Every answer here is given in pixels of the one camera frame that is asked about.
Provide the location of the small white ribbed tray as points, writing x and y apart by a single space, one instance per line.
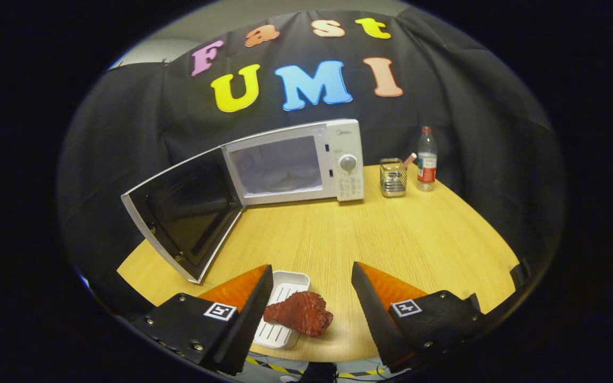
285 282

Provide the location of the clear plastic water bottle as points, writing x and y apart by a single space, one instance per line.
427 167

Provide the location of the black backdrop cloth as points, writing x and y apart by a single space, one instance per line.
471 106

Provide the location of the pink striped straw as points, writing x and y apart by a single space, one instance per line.
408 160

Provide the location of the white toaster oven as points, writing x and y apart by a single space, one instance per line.
350 186

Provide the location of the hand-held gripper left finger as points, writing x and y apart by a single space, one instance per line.
250 319

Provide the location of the red fried chicken piece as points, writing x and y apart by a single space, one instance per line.
301 314

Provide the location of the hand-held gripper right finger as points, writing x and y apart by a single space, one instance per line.
375 314

